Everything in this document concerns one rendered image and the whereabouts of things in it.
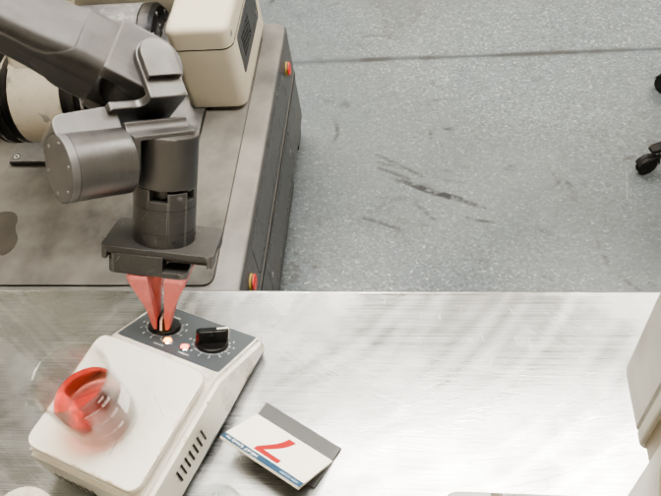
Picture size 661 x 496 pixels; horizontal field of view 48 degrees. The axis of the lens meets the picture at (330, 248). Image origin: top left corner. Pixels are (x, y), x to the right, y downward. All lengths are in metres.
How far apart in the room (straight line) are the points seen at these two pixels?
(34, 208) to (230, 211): 0.40
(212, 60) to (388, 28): 0.96
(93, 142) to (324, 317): 0.31
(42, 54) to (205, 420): 0.35
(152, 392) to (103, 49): 0.30
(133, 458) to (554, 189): 1.44
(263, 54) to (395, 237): 0.53
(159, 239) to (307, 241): 1.15
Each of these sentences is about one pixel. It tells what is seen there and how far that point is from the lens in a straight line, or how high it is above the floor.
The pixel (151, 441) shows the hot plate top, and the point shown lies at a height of 0.84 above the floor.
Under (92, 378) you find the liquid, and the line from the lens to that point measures 0.67.
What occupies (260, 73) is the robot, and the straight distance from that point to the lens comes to 1.71.
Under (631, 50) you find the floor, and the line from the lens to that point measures 2.34.
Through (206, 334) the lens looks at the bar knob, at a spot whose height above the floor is 0.82.
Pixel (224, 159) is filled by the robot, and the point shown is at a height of 0.36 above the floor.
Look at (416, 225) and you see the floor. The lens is 1.81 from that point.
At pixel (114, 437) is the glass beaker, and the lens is 0.66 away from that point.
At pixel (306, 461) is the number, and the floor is 0.77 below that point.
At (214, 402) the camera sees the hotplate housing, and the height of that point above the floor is 0.80.
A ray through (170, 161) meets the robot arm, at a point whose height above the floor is 0.98.
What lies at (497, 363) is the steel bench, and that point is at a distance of 0.76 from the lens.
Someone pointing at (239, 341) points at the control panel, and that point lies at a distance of 0.75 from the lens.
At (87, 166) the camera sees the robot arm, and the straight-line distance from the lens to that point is 0.62.
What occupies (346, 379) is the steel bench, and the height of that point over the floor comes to 0.75.
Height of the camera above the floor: 1.42
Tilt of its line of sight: 52 degrees down
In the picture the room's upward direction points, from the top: 10 degrees counter-clockwise
